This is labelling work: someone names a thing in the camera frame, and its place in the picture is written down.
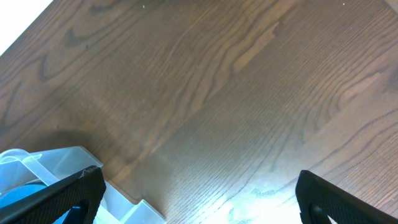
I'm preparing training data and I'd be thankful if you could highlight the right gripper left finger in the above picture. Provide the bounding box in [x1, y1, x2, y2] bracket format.
[1, 166, 106, 224]

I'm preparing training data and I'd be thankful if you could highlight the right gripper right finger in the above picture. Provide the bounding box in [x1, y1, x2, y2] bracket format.
[295, 170, 397, 224]

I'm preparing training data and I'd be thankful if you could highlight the dark blue bowl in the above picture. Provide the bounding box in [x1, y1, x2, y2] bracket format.
[1, 183, 70, 224]

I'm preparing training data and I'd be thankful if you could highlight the clear plastic storage bin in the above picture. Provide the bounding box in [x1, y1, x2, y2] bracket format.
[1, 146, 166, 224]

